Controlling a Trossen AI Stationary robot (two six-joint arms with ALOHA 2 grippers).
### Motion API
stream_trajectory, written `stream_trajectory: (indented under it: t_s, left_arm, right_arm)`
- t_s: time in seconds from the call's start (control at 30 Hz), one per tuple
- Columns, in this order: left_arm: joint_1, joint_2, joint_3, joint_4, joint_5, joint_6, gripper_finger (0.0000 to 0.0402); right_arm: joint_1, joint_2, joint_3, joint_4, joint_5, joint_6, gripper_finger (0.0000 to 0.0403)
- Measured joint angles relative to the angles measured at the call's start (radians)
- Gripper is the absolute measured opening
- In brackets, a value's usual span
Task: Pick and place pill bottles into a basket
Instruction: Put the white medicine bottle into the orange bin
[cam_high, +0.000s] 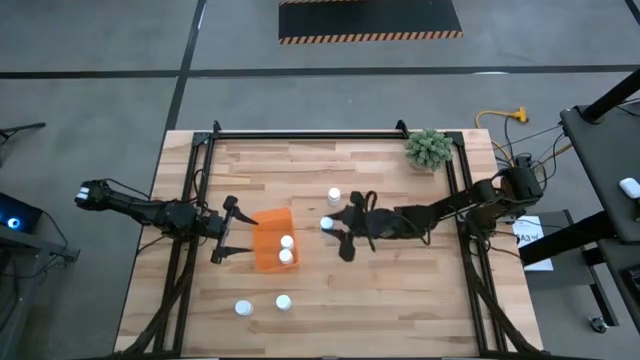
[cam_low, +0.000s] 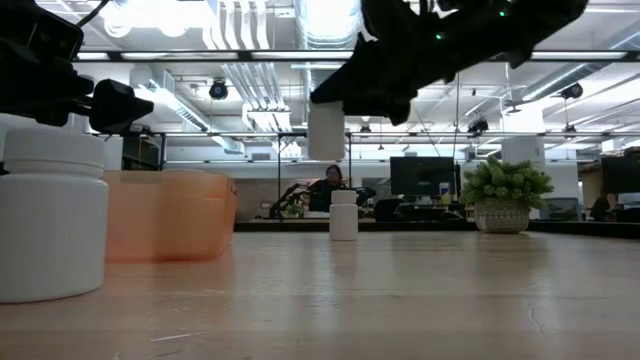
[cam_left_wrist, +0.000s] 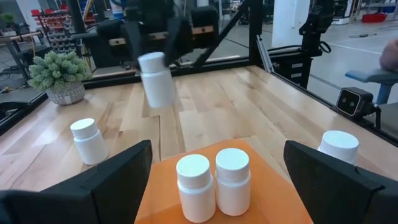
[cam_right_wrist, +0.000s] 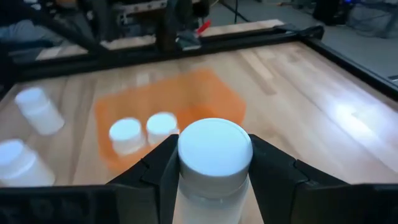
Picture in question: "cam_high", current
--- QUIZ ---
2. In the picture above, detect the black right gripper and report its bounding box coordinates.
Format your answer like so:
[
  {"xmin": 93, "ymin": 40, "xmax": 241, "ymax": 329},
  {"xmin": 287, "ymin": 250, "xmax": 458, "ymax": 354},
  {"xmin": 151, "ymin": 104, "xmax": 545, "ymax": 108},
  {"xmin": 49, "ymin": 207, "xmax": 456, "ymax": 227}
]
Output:
[{"xmin": 327, "ymin": 189, "xmax": 399, "ymax": 264}]

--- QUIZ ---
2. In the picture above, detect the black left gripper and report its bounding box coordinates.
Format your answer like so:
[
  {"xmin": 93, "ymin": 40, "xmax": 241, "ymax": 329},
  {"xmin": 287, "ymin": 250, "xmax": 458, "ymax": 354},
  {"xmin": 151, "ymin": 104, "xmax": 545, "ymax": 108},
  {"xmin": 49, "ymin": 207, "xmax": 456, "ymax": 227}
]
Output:
[{"xmin": 202, "ymin": 194, "xmax": 260, "ymax": 265}]

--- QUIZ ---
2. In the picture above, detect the orange translucent plastic basket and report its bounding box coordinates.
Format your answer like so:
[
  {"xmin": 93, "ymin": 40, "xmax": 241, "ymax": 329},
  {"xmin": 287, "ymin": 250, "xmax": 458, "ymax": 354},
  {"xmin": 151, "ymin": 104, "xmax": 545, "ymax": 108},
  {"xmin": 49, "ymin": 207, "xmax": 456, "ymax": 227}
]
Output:
[{"xmin": 251, "ymin": 207, "xmax": 301, "ymax": 274}]

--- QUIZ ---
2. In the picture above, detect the potted green succulent plant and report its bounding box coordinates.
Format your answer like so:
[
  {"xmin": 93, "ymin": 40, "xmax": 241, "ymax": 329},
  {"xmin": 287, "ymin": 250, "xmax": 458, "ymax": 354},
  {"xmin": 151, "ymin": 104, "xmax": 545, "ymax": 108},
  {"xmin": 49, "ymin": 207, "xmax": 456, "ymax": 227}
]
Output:
[{"xmin": 403, "ymin": 128, "xmax": 455, "ymax": 173}]

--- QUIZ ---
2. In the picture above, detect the white paper sheet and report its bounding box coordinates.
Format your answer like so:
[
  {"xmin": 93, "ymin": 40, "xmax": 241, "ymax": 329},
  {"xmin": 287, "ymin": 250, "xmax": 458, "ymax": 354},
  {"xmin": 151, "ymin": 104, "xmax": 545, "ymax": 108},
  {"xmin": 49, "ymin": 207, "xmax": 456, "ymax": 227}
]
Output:
[{"xmin": 512, "ymin": 214, "xmax": 555, "ymax": 273}]

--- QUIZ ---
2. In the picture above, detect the grey metal cart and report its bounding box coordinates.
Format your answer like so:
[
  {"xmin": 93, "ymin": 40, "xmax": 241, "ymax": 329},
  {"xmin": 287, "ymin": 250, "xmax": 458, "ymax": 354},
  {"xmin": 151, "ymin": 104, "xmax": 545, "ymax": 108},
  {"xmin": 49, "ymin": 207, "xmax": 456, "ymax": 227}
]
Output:
[{"xmin": 0, "ymin": 224, "xmax": 81, "ymax": 360}]

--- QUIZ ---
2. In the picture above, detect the black hazard-striped floor mat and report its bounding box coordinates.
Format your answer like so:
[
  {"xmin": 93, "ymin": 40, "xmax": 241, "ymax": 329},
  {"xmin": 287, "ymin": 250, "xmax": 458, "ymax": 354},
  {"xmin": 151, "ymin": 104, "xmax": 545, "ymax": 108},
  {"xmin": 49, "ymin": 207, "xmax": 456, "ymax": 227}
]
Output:
[{"xmin": 278, "ymin": 0, "xmax": 464, "ymax": 46}]

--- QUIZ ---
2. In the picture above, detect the black computer with blue light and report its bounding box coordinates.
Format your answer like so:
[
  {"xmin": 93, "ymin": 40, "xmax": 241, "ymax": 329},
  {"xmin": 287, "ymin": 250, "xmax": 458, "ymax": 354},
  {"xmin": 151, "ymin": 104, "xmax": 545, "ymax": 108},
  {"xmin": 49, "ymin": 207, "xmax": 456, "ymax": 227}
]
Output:
[{"xmin": 0, "ymin": 192, "xmax": 44, "ymax": 234}]

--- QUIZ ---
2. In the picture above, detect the black tripod leg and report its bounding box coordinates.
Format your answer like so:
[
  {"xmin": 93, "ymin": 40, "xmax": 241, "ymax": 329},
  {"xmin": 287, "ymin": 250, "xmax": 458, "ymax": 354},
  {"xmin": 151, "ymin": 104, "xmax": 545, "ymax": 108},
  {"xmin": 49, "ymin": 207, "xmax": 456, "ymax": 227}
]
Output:
[{"xmin": 0, "ymin": 122, "xmax": 47, "ymax": 151}]

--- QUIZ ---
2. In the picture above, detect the black desk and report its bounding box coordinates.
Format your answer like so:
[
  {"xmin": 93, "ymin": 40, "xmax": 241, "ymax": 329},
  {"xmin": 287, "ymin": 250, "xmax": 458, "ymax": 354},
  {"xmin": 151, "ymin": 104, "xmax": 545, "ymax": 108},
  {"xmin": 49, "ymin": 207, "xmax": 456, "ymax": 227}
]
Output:
[
  {"xmin": 597, "ymin": 237, "xmax": 640, "ymax": 336},
  {"xmin": 559, "ymin": 103, "xmax": 640, "ymax": 246}
]

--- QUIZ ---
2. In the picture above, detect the white computer mouse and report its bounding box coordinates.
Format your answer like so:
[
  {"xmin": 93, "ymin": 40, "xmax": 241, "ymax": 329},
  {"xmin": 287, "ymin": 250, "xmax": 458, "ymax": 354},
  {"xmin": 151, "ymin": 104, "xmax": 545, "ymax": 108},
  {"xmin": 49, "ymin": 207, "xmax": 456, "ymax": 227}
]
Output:
[{"xmin": 618, "ymin": 177, "xmax": 640, "ymax": 200}]

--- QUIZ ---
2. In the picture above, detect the black slanted pole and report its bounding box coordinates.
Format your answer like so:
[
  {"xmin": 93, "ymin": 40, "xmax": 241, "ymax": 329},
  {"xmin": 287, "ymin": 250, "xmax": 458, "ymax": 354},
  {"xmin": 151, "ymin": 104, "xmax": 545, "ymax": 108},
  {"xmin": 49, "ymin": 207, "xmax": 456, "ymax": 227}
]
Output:
[{"xmin": 582, "ymin": 67, "xmax": 640, "ymax": 125}]

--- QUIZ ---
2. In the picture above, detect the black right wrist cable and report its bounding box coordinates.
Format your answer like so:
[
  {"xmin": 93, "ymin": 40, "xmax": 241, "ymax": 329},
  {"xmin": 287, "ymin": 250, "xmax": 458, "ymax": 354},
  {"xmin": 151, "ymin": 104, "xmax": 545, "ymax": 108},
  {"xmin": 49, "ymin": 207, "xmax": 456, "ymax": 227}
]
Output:
[{"xmin": 364, "ymin": 191, "xmax": 380, "ymax": 251}]

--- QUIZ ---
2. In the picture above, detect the black metal rig frame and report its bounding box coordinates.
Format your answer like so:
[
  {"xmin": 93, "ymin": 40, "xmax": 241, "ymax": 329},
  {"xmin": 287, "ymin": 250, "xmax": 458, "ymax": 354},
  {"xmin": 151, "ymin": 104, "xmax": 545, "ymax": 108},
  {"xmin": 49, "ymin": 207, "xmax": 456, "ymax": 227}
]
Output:
[{"xmin": 114, "ymin": 119, "xmax": 546, "ymax": 360}]

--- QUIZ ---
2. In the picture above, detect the yellow extension cord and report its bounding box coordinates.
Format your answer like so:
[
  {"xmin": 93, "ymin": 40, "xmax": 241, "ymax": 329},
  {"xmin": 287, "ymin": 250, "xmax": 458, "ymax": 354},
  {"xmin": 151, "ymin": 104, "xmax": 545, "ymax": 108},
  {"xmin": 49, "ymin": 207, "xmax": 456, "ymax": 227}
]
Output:
[{"xmin": 474, "ymin": 106, "xmax": 529, "ymax": 169}]

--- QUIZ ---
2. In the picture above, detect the black desk leg frame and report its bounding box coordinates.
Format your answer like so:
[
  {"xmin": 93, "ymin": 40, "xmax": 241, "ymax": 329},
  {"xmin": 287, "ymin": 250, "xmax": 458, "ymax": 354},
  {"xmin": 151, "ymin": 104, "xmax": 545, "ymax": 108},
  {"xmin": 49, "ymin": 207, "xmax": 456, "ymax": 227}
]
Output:
[{"xmin": 519, "ymin": 209, "xmax": 624, "ymax": 329}]

